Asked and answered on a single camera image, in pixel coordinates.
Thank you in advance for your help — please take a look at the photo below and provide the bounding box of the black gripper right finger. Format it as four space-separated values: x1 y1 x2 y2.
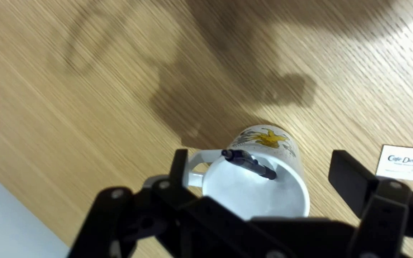
328 148 413 258

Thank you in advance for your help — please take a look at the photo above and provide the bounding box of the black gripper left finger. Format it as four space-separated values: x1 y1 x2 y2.
67 147 203 258

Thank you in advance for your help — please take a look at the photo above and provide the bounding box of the black pen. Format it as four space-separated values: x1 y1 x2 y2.
219 147 278 181

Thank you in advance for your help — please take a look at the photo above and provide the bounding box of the white mug with star print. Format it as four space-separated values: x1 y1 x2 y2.
182 123 312 221

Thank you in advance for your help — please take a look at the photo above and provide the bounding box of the white printed card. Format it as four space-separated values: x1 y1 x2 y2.
374 143 413 183

